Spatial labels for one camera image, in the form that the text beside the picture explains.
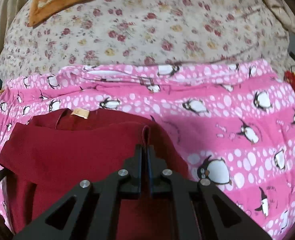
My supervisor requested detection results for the pink penguin blanket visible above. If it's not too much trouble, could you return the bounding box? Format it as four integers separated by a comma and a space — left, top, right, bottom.
0, 60, 295, 239

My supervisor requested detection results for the floral quilt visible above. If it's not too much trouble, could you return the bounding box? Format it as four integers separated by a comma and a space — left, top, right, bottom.
0, 0, 295, 80

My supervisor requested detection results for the dark red garment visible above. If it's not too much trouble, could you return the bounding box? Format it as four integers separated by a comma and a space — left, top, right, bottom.
0, 109, 188, 239

